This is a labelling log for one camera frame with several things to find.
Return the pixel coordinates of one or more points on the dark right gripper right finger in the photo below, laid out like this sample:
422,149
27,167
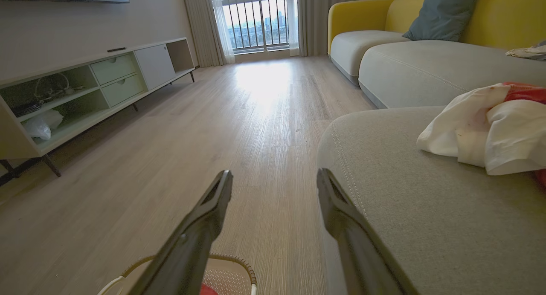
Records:
354,244

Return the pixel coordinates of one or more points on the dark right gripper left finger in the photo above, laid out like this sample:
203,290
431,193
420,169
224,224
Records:
192,252

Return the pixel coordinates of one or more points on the red and white garment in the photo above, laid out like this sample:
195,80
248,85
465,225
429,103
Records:
469,124

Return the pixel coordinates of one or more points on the grey and yellow sofa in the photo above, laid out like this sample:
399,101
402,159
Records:
426,227

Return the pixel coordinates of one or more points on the small red garment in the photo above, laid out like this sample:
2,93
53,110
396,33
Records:
207,290

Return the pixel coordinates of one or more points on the beige plastic laundry basket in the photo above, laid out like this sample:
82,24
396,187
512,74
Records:
230,278

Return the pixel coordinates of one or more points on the long low TV cabinet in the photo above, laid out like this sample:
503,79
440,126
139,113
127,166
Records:
85,124

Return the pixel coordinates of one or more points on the pale green cabinet drawer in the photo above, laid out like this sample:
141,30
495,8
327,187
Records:
113,69
123,89

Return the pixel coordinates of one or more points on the white cabinet door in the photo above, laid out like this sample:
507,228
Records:
155,66

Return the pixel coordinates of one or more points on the white plastic bag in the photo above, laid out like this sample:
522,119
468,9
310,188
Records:
40,124

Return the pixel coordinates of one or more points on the small dark remote control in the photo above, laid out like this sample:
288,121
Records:
116,49

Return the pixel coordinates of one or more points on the white sheer curtain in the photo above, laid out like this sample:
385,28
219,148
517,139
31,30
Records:
224,35
292,26

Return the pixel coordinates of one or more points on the beige window curtain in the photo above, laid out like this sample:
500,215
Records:
198,26
332,1

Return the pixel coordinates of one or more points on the blue-grey throw pillow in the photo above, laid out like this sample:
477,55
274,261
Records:
443,13

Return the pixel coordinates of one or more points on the pale patterned cloth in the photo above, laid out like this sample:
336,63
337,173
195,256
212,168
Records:
529,52

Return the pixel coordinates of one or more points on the grey balcony railing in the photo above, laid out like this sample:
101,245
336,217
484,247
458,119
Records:
260,1

